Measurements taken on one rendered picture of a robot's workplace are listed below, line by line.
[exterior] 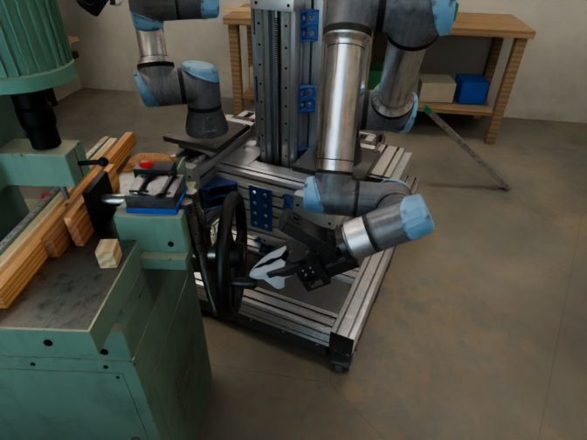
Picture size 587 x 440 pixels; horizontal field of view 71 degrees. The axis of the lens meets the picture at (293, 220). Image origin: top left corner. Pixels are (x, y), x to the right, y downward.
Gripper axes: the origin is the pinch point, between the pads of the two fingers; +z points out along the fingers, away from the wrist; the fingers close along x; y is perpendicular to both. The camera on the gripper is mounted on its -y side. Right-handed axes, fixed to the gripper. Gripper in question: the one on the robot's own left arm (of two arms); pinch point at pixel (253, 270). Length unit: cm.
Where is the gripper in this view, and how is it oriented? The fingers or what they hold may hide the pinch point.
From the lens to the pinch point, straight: 83.6
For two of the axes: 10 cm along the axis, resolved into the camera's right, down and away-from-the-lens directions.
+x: 0.4, -5.9, 8.1
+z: -8.7, 3.7, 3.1
